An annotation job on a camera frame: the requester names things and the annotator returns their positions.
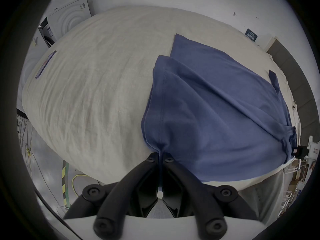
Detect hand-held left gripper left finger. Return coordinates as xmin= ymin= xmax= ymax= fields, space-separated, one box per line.
xmin=63 ymin=153 xmax=160 ymax=240

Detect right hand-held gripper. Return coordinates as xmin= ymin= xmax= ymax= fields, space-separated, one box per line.
xmin=291 ymin=135 xmax=320 ymax=165

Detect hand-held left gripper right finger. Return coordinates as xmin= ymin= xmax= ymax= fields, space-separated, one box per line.
xmin=159 ymin=153 xmax=258 ymax=240

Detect dark blue shirt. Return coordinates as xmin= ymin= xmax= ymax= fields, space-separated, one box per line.
xmin=141 ymin=33 xmax=298 ymax=183

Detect person's legs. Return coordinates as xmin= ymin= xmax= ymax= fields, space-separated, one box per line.
xmin=237 ymin=170 xmax=287 ymax=226

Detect brown door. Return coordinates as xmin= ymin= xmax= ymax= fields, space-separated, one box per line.
xmin=266 ymin=36 xmax=319 ymax=144

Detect bed with beige sheet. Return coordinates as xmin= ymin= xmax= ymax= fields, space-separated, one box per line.
xmin=22 ymin=5 xmax=302 ymax=192

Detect white washing machine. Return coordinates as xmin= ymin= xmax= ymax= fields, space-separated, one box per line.
xmin=48 ymin=0 xmax=92 ymax=43
xmin=23 ymin=17 xmax=56 ymax=84

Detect yellow cable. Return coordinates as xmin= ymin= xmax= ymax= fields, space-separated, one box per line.
xmin=72 ymin=174 xmax=88 ymax=197

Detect dark wall sign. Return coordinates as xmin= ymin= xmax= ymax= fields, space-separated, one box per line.
xmin=245 ymin=28 xmax=259 ymax=43

